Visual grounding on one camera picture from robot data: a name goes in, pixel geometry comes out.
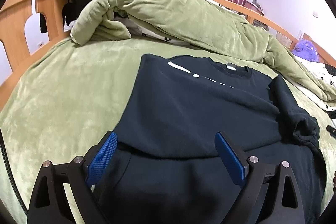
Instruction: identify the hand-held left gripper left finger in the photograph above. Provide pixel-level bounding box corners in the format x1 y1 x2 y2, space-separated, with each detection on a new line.
28 131 118 224

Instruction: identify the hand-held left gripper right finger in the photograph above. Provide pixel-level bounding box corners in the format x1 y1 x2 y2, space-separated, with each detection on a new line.
214 131 306 224

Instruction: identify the dark navy sweatshirt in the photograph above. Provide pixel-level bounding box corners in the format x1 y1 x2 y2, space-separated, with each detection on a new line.
96 54 327 224

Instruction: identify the green fleece bed cover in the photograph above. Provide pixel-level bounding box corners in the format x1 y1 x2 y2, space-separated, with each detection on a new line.
0 36 336 224

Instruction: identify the purple bag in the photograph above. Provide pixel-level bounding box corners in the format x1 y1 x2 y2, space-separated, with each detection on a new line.
293 39 320 62

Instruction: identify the green fleece comforter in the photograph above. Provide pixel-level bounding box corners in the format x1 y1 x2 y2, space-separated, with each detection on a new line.
70 0 336 102

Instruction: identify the brown box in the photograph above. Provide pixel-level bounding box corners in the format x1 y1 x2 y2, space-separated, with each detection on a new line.
244 0 265 15

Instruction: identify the black cable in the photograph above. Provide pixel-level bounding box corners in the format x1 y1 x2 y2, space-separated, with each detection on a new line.
0 128 29 218

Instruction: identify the wooden bed frame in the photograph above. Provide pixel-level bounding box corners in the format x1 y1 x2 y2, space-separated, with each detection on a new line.
0 0 336 93

